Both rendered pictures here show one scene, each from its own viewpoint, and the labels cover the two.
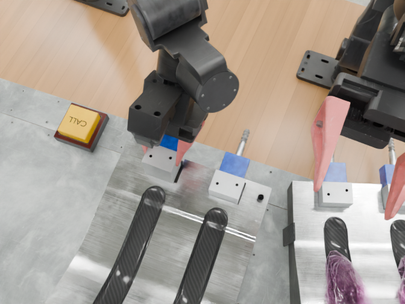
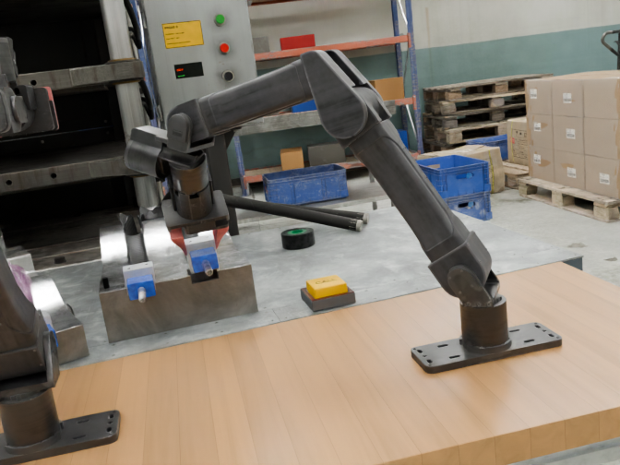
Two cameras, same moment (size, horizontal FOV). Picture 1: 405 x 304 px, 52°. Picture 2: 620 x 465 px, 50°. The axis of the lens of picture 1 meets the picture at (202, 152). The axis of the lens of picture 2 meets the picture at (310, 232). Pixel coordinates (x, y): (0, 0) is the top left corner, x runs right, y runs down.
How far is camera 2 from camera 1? 1.37 m
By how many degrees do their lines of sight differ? 93
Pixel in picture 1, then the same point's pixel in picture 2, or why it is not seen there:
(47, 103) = (384, 294)
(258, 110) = (154, 377)
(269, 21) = (201, 443)
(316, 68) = (89, 425)
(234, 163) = (140, 280)
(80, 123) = (321, 281)
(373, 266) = not seen: outside the picture
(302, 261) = (55, 301)
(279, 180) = (100, 355)
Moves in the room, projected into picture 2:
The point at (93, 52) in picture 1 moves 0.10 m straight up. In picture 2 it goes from (397, 326) to (390, 266)
